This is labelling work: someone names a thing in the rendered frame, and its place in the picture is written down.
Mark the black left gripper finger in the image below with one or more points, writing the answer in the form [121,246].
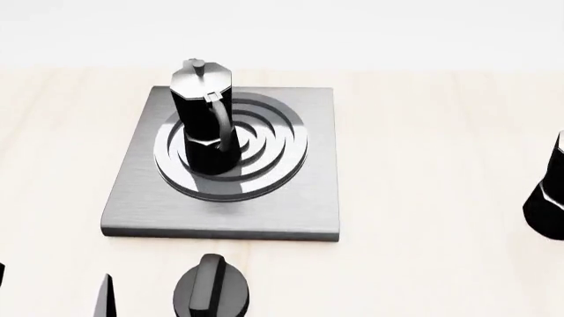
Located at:
[2,274]
[106,302]

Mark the grey square stove plate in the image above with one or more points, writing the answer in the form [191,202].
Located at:
[136,204]

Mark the black round stove knob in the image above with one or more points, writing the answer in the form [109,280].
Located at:
[211,290]

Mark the black moka pot silver lid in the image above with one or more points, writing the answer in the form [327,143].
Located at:
[546,211]
[200,132]

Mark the grey spiral stove burner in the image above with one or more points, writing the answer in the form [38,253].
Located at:
[269,165]

